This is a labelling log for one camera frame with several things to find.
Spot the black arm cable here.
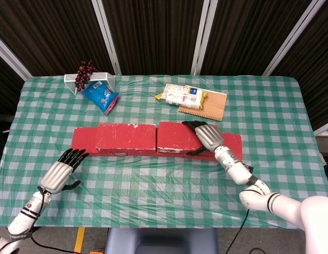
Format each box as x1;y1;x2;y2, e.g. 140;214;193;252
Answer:
225;208;250;254
29;186;75;254

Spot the yellow floor tape strip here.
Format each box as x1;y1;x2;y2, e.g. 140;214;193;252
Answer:
74;227;86;254

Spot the red brick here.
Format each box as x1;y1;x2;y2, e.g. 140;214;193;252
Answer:
71;126;127;157
95;122;157;155
184;133;243;162
156;121;219;155
126;148;186;158

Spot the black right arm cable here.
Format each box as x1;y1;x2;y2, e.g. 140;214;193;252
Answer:
225;208;250;254

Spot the white printed snack package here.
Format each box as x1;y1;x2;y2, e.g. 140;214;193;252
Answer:
155;83;202;110

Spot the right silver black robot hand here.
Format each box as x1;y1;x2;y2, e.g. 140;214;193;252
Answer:
181;120;225;156

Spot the blue snack bag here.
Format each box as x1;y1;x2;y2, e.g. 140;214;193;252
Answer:
81;80;120;115

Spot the dark red grape bunch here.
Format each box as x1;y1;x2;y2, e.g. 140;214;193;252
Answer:
74;60;98;93

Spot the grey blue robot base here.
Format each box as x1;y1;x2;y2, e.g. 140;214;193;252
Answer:
104;227;219;254

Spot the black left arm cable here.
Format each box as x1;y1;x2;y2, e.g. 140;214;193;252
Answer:
29;186;75;254

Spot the brown kraft spiral notebook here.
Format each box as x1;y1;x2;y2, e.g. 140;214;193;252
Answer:
178;89;228;122

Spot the green white checked tablecloth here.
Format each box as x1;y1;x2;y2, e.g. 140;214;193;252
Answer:
0;75;328;230

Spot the white metal mesh rack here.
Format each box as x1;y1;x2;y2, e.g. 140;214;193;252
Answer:
63;72;116;95

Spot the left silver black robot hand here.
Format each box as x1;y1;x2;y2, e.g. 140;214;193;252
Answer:
38;148;90;195

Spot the dark corrugated partition panel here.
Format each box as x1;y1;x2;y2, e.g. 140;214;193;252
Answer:
0;33;31;109
92;0;217;76
263;0;328;135
192;0;326;77
0;0;120;78

